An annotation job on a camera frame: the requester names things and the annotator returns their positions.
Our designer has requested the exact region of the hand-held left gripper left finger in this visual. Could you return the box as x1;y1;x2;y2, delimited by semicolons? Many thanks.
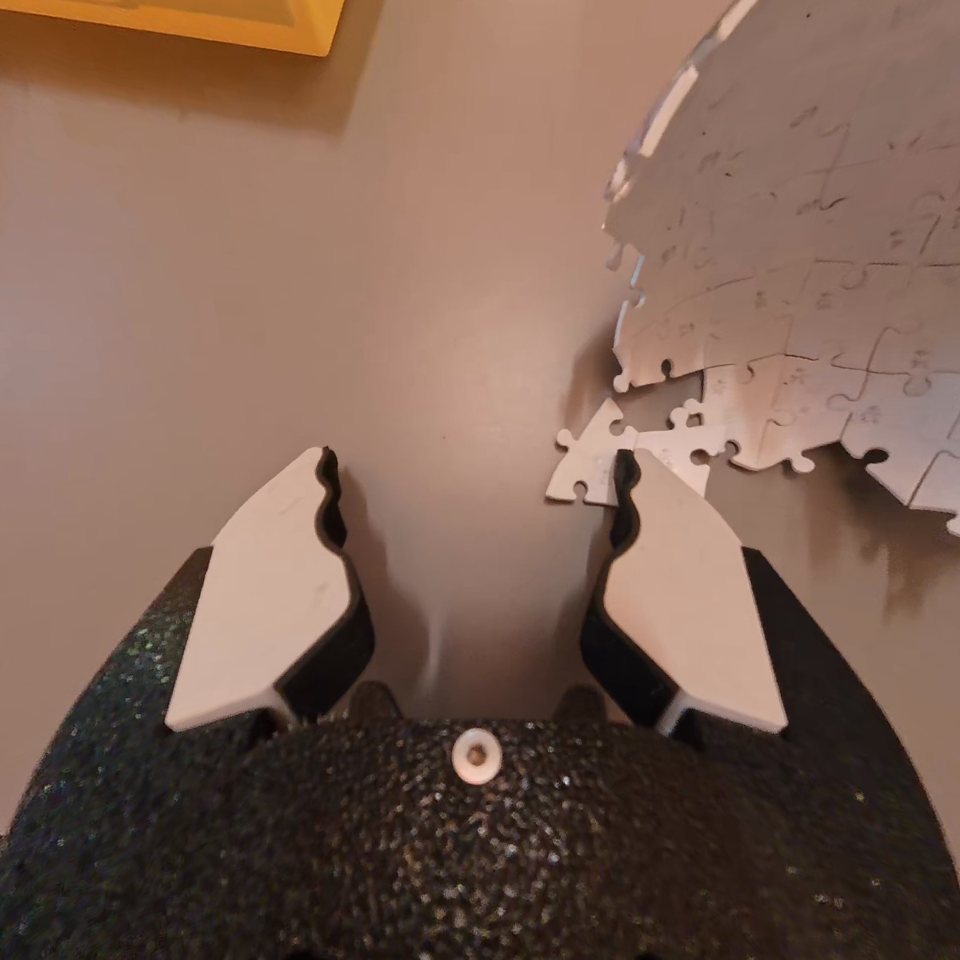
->
165;447;375;732

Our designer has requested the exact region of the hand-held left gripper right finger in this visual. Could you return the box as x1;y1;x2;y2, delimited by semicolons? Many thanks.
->
579;448;789;734

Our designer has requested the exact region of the white puzzle piece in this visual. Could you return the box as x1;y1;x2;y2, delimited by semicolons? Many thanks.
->
545;397;639;507

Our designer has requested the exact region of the half-built puzzle ball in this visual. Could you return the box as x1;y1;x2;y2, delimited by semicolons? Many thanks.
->
602;0;960;537

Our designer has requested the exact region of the yellow plastic bin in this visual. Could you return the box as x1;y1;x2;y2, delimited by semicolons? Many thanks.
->
0;0;346;58

